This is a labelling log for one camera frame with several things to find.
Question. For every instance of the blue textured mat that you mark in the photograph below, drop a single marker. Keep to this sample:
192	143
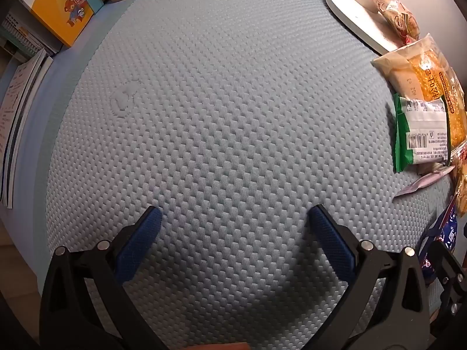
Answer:
233	116

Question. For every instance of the red clear snack packet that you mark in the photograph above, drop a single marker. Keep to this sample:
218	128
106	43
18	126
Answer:
397	11

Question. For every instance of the pink snack packet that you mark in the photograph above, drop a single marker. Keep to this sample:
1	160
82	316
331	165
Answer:
423	182

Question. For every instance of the orange snack packet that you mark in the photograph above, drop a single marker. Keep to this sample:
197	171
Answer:
461	182

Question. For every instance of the white oval base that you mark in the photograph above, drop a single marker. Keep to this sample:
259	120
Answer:
350	14

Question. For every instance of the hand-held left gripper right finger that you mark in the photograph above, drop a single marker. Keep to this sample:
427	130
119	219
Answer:
332	240

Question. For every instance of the yellow bear print box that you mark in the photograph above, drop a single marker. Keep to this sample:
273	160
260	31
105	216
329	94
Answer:
62	7

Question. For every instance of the yellow snack packet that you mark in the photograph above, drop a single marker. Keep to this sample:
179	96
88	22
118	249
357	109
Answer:
423	73

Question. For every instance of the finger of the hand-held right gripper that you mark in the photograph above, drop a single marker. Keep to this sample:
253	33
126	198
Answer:
448	273

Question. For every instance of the blue red snack packet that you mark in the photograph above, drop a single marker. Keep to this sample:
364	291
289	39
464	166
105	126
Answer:
447	226

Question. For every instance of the green label snack packet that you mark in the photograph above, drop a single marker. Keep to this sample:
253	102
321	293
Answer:
419	135

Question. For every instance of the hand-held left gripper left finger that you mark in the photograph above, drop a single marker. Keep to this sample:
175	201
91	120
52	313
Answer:
140	240

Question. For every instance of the teal white box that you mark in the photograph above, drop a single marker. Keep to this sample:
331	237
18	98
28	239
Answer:
22	32

